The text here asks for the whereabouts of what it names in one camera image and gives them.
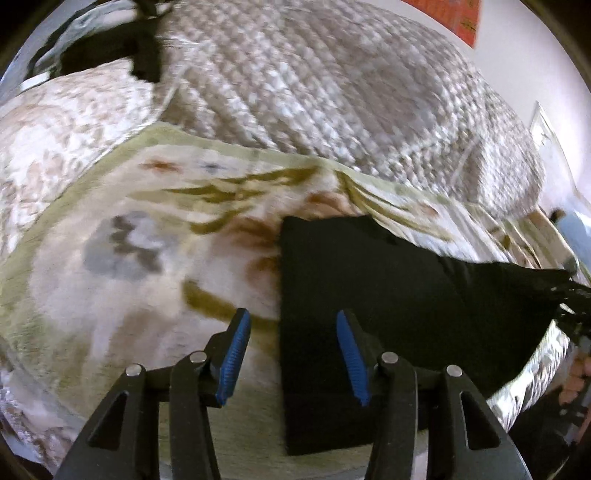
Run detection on quilted grey comforter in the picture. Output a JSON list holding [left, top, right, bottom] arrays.
[[152, 0, 548, 222]]

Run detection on person's right hand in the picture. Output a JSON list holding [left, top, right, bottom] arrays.
[[558, 354, 591, 408]]

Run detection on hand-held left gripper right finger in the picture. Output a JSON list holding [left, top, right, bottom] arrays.
[[336, 309, 534, 480]]

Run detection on black pants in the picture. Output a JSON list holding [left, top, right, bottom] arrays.
[[277, 215, 575, 457]]

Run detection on light blue object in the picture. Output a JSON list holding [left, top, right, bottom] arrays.
[[549, 208, 591, 278]]

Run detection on red wall poster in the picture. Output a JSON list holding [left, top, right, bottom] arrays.
[[401, 0, 483, 48]]

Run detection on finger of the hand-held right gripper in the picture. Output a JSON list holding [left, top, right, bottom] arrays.
[[556, 307, 591, 334], [547, 279, 591, 306]]

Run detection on floral fleece blanket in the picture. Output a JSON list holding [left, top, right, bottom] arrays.
[[0, 122, 583, 480]]

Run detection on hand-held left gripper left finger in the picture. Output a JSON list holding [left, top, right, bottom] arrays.
[[53, 308, 252, 480]]

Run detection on floral bed sheet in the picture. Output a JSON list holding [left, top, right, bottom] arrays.
[[0, 62, 162, 259]]

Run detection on dark clothes pile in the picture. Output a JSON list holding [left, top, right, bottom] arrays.
[[32, 0, 168, 85]]

